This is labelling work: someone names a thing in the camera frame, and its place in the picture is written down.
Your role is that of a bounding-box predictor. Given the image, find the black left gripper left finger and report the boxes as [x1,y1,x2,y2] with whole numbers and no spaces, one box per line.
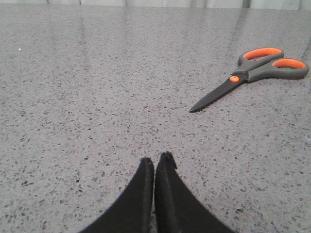
[82,157,154,233]

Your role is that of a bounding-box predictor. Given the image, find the white curtain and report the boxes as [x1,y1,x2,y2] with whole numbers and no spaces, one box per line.
[1,0,311,11]

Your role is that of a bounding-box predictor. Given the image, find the grey orange handled scissors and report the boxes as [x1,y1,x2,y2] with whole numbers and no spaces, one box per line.
[190,47,310,113]

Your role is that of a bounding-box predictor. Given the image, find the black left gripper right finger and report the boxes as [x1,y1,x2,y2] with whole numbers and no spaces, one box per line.
[155,151,233,233]

